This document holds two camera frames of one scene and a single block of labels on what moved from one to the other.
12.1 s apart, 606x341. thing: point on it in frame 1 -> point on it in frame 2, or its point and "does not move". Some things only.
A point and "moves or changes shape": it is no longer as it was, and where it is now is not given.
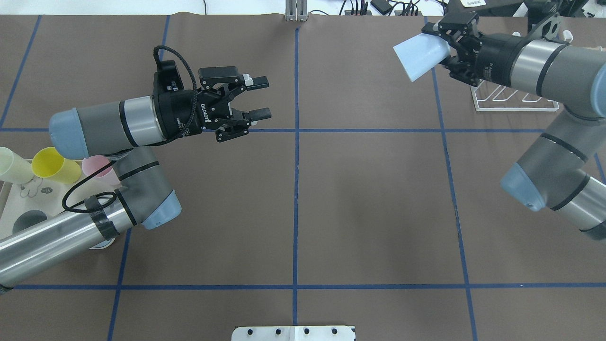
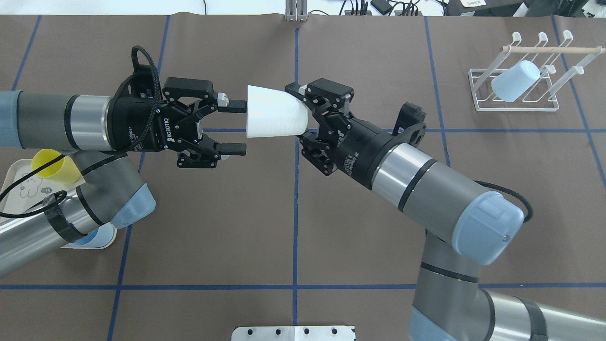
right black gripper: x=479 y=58 -> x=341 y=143
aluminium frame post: x=296 y=10 does not move
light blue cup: x=419 y=54 moves or changes shape
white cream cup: x=13 y=168 -> x=272 y=112
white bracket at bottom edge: x=293 y=333 does not move
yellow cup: x=47 y=162 does not move
